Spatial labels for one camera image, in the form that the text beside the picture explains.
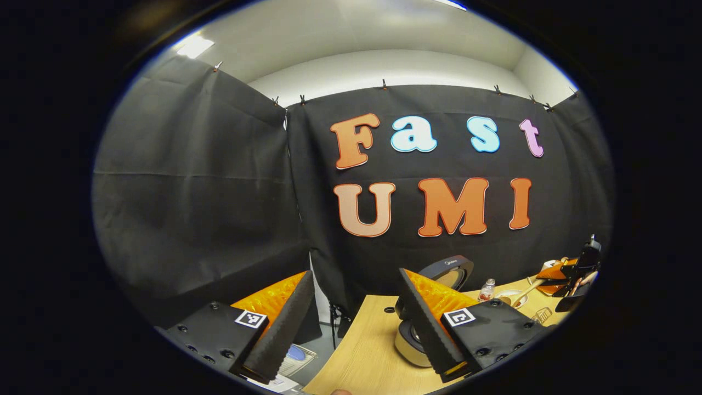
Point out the white sheet with blue patch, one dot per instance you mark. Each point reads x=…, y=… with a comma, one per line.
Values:
x=299, y=356

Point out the wooden spoon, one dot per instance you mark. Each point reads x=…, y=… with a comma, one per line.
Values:
x=521, y=293

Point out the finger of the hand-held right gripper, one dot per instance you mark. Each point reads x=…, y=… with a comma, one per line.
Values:
x=559, y=270

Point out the ceiling light panel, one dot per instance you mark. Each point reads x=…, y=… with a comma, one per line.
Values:
x=194, y=46

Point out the black rice cooker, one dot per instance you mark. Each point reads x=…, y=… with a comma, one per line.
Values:
x=449, y=271

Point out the small clear glass bottle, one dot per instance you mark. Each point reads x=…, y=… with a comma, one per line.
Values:
x=486, y=292

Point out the white bowl of rice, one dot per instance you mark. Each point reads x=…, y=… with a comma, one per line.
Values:
x=507, y=300

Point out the black backdrop cloth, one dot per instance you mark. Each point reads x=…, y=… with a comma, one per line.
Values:
x=192, y=192

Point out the small clear glass jar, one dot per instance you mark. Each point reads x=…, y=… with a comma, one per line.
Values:
x=542, y=316

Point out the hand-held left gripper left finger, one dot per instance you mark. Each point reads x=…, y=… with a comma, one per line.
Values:
x=279, y=334

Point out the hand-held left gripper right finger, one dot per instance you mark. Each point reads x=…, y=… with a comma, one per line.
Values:
x=433, y=334

